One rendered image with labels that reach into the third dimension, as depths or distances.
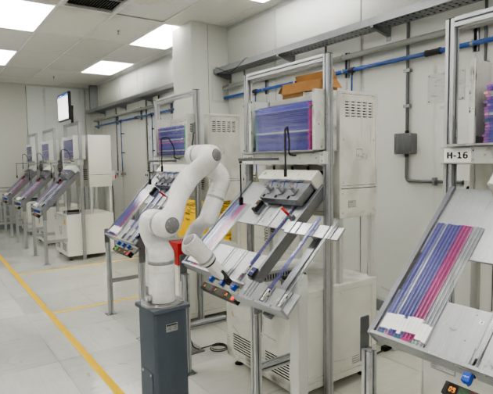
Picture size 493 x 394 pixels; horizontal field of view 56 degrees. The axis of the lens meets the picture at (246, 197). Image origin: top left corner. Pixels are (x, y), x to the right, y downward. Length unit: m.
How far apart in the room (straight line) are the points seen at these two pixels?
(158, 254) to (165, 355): 0.44
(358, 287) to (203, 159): 1.28
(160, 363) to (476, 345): 1.27
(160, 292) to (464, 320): 1.21
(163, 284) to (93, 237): 4.83
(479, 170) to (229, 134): 2.27
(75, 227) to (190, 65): 2.73
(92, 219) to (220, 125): 3.42
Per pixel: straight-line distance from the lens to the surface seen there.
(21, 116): 10.84
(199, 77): 5.83
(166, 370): 2.21
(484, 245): 1.84
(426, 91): 3.95
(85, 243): 6.84
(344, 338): 2.89
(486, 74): 2.11
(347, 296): 2.83
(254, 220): 2.73
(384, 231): 4.19
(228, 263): 2.58
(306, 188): 2.55
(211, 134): 3.84
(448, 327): 1.69
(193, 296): 3.89
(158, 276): 2.11
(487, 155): 1.99
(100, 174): 6.86
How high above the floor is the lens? 1.34
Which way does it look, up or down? 5 degrees down
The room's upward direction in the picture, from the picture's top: 1 degrees counter-clockwise
